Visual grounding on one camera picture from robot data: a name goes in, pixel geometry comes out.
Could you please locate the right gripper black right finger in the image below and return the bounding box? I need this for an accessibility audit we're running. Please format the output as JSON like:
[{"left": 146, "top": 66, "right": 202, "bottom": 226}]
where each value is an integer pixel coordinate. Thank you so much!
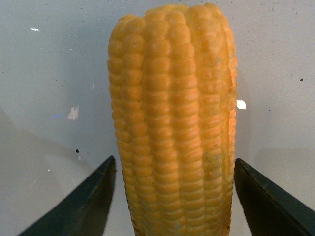
[{"left": 234, "top": 158, "right": 315, "bottom": 236}]

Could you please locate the yellow corn cob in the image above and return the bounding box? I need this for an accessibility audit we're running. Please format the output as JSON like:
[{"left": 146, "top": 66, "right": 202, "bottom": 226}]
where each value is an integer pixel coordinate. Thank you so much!
[{"left": 107, "top": 3, "right": 237, "bottom": 236}]

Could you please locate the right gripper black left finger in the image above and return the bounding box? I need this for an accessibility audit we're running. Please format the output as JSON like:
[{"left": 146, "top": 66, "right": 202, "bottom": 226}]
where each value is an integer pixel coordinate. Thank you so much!
[{"left": 20, "top": 156, "right": 116, "bottom": 236}]

